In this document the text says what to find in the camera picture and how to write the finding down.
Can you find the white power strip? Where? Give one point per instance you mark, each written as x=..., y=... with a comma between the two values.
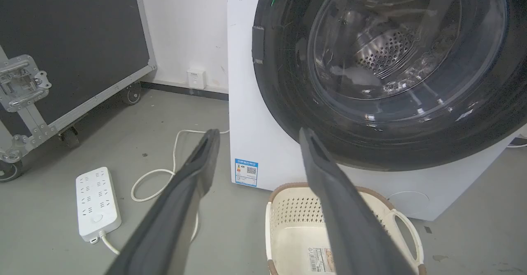
x=97, y=203

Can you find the black flight case with wheels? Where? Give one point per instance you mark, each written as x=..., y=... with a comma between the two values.
x=61, y=52

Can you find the white wall socket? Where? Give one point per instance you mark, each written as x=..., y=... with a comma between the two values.
x=196, y=78

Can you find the white washing machine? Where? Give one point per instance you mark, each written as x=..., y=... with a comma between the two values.
x=263, y=143

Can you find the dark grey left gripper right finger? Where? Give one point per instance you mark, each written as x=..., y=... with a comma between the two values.
x=350, y=217

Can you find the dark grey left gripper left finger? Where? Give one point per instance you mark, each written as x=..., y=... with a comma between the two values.
x=173, y=221

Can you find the round black washing machine door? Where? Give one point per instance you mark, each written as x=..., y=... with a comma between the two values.
x=391, y=73

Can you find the cream plastic laundry basket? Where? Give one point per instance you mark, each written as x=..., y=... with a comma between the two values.
x=294, y=234

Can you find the blue energy label sticker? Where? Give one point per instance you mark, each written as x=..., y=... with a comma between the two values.
x=246, y=172

